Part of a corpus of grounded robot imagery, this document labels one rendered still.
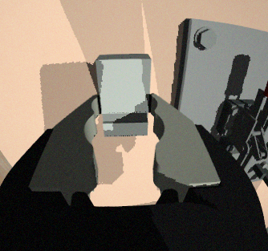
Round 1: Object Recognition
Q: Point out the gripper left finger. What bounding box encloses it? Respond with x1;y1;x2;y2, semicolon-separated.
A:
0;95;101;244

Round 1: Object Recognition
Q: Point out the grey fixture plate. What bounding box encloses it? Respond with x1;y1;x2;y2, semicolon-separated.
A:
174;18;268;142

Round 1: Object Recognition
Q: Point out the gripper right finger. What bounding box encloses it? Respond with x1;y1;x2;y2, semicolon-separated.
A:
148;93;268;251

